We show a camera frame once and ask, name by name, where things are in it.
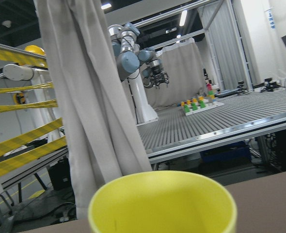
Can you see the yellow plastic cup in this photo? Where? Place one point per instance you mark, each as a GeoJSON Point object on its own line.
{"type": "Point", "coordinates": [163, 202]}

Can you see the beige hanging curtain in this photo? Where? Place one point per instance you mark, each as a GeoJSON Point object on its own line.
{"type": "Point", "coordinates": [101, 134]}

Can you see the coloured block board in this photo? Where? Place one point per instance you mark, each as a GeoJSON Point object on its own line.
{"type": "Point", "coordinates": [200, 103]}

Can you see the black equipment case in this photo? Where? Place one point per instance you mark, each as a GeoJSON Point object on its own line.
{"type": "Point", "coordinates": [60, 174]}

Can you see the slatted metal work table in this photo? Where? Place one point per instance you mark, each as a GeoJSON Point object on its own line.
{"type": "Point", "coordinates": [240, 117]}

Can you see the yellow hard hat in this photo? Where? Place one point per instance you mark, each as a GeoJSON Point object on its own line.
{"type": "Point", "coordinates": [35, 49]}

